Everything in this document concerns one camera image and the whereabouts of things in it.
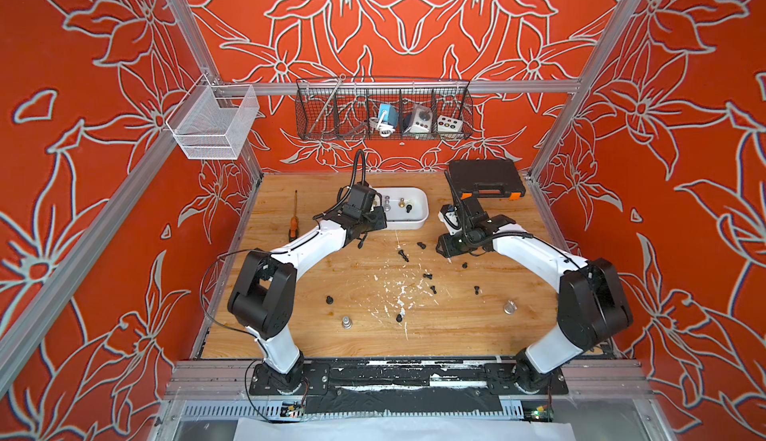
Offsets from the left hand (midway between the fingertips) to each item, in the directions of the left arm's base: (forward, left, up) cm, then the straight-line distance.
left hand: (384, 214), depth 91 cm
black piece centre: (-13, -15, -14) cm, 24 cm away
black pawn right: (-17, -29, -13) cm, 36 cm away
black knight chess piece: (-3, -13, -12) cm, 18 cm away
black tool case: (+28, -39, -10) cm, 50 cm away
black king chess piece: (-6, -6, -12) cm, 15 cm away
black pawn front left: (-23, +15, -13) cm, 30 cm away
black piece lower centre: (-18, -16, -13) cm, 27 cm away
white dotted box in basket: (+26, -19, +16) cm, 36 cm away
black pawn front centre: (-27, -6, -13) cm, 31 cm away
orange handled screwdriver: (+2, +32, -12) cm, 34 cm away
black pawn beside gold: (-9, -27, -12) cm, 31 cm away
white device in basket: (+23, -11, +20) cm, 32 cm away
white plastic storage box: (+13, -7, -12) cm, 19 cm away
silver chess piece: (+13, 0, -12) cm, 18 cm away
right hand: (-8, -17, -5) cm, 19 cm away
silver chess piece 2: (-30, +8, -11) cm, 33 cm away
